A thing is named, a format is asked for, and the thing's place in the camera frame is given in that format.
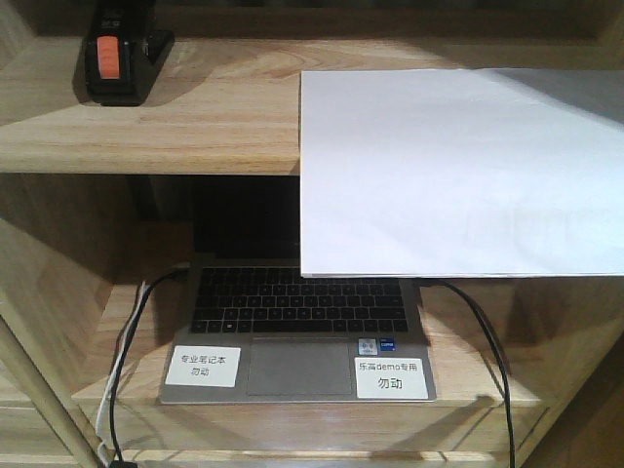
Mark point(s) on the black stapler with orange tab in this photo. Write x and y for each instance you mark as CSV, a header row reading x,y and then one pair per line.
x,y
122,54

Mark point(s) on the white label sticker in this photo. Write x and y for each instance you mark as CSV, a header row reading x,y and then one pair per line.
x,y
206,366
390,379

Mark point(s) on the white label sticker left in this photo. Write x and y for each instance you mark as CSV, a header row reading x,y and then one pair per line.
x,y
206,366

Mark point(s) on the wooden shelf unit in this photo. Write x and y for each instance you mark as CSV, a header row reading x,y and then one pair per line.
x,y
73,246

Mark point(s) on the white label sticker right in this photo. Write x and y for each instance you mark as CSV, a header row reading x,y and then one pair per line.
x,y
390,379

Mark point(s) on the silver laptop with black keyboard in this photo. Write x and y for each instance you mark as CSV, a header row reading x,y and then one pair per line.
x,y
298,336

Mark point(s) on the white paper sheet stack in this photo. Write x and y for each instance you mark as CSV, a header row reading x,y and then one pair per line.
x,y
449,173

